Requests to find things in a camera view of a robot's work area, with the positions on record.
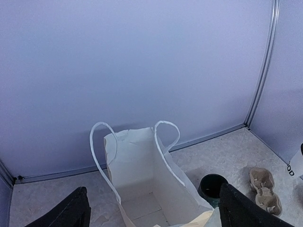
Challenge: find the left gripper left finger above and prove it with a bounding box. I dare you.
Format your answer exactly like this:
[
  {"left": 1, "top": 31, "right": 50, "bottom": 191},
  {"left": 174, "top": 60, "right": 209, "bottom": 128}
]
[{"left": 27, "top": 187, "right": 91, "bottom": 227}]

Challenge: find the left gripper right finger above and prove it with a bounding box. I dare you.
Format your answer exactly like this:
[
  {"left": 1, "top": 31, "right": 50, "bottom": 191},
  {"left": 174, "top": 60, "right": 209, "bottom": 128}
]
[{"left": 219, "top": 183, "right": 292, "bottom": 227}]

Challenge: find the white paper cup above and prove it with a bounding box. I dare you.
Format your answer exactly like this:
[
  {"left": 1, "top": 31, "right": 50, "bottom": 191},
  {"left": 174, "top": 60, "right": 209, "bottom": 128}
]
[{"left": 286, "top": 144, "right": 303, "bottom": 178}]

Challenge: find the dark green mug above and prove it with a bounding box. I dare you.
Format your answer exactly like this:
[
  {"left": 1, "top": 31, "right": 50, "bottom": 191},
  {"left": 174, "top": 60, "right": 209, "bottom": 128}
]
[{"left": 197, "top": 174, "right": 228, "bottom": 208}]

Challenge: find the cardboard cup carrier tray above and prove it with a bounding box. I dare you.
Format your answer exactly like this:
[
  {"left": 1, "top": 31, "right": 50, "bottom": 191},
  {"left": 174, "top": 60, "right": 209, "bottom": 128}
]
[{"left": 249, "top": 167, "right": 282, "bottom": 217}]

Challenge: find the brown paper bag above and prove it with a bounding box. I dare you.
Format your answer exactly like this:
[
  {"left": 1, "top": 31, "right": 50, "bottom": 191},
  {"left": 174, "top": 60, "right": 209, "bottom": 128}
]
[{"left": 101, "top": 126, "right": 218, "bottom": 227}]

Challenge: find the left aluminium corner post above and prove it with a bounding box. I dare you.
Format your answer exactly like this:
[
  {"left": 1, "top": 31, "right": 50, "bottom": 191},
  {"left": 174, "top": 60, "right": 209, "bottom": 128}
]
[{"left": 0, "top": 161, "right": 15, "bottom": 189}]

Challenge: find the aluminium corner post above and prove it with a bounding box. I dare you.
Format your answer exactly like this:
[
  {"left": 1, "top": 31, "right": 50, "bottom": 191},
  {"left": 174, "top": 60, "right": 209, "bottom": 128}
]
[
  {"left": 0, "top": 161, "right": 15, "bottom": 189},
  {"left": 244, "top": 0, "right": 280, "bottom": 129}
]

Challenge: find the right aluminium corner post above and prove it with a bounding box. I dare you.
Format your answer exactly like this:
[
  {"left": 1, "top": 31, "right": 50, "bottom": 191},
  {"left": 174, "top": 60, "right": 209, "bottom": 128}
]
[{"left": 244, "top": 0, "right": 280, "bottom": 129}]

